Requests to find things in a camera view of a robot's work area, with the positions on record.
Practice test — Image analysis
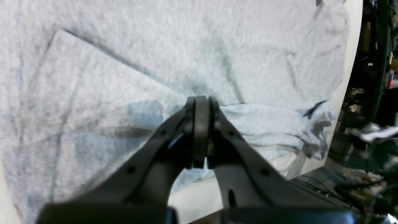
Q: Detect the grey T-shirt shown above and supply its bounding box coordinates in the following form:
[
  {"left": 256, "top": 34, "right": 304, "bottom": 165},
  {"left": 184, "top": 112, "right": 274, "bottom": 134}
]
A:
[{"left": 1, "top": 0, "right": 349, "bottom": 224}]

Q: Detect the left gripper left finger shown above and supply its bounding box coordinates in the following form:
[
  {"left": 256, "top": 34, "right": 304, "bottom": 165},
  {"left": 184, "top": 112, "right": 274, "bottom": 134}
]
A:
[{"left": 36, "top": 97, "right": 199, "bottom": 224}]

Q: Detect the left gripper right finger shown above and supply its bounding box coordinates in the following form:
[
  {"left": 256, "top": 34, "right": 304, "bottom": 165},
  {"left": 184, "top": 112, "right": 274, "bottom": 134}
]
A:
[{"left": 207, "top": 96, "right": 356, "bottom": 224}]

